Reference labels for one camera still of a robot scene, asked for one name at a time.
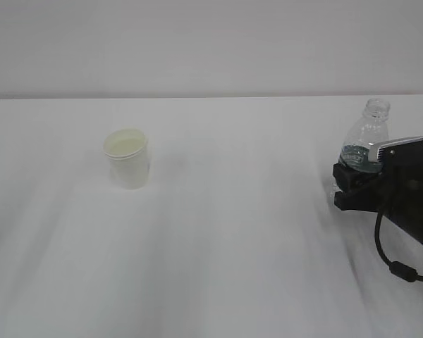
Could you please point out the white paper cup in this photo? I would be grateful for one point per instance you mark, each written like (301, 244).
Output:
(128, 156)

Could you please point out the clear plastic water bottle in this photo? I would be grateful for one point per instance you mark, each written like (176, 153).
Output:
(371, 128)

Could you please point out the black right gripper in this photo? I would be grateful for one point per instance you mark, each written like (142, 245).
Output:
(398, 186)

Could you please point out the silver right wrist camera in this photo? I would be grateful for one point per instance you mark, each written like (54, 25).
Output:
(377, 150)

